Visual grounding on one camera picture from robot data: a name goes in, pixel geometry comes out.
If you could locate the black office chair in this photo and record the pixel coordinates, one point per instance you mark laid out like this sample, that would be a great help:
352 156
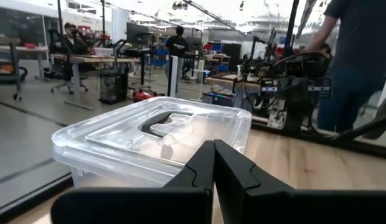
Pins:
60 71

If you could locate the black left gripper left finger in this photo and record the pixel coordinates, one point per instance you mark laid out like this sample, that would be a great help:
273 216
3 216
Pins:
134 207

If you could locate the black monitor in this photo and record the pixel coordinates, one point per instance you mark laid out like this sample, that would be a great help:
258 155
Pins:
137 34

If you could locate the white post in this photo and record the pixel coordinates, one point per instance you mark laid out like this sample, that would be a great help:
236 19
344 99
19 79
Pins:
173 76

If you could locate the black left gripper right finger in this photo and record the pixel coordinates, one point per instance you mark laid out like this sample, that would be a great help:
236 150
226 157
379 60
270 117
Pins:
305 208

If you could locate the black computer tower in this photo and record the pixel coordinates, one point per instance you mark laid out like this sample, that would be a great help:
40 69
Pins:
113 87

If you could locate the wooden top work table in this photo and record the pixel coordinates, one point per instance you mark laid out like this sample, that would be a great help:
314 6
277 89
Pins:
93 59
12 49

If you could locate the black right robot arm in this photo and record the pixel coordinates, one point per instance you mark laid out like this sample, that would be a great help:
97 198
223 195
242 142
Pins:
292 90

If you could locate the red and black equipment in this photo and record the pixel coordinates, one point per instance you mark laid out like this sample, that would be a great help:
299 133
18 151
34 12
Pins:
143 95

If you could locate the person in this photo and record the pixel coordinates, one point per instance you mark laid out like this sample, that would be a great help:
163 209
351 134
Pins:
71 43
361 46
177 49

